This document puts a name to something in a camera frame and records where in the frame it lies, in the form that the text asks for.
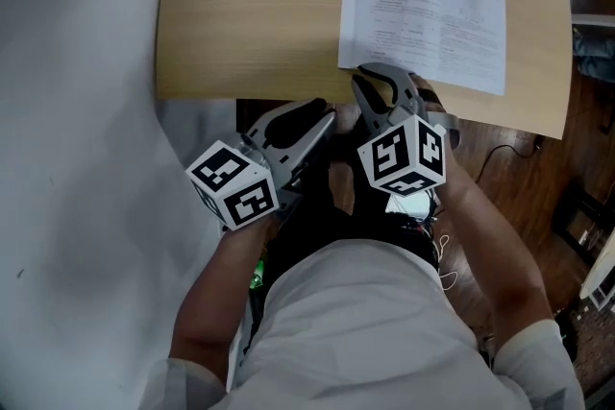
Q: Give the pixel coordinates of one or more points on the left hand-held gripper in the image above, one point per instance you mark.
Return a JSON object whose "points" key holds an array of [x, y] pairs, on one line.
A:
{"points": [[230, 187]]}

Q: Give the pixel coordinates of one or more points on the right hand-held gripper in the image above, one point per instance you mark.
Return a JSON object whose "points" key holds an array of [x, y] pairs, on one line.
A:
{"points": [[403, 153]]}

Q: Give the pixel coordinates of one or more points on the white printed booklet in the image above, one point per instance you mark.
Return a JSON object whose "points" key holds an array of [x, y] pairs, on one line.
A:
{"points": [[394, 5]]}

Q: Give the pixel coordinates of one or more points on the person's left forearm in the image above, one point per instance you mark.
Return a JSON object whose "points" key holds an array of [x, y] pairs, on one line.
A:
{"points": [[216, 293]]}

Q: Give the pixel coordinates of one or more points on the person's right forearm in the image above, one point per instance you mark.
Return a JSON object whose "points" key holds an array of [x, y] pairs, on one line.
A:
{"points": [[485, 235]]}

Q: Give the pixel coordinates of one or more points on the person's right hand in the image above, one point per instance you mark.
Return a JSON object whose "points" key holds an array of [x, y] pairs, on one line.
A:
{"points": [[432, 98]]}

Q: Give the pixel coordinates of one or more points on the person's black trousers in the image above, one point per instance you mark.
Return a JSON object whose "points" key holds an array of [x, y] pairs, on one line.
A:
{"points": [[365, 230]]}

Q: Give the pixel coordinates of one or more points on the green plastic bottle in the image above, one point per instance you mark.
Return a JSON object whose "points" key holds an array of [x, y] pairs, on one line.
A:
{"points": [[259, 276]]}

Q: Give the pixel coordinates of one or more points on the person's white shirt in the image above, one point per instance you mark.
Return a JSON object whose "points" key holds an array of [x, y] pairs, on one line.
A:
{"points": [[360, 326]]}

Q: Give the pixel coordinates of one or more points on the white-framed table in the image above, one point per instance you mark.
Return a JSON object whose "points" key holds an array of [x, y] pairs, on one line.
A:
{"points": [[593, 19]]}

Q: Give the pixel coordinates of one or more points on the white plastic casing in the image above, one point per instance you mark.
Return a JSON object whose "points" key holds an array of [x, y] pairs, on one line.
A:
{"points": [[600, 278]]}

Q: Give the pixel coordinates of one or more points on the black metal frame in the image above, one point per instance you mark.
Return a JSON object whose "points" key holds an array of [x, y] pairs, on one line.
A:
{"points": [[583, 216]]}

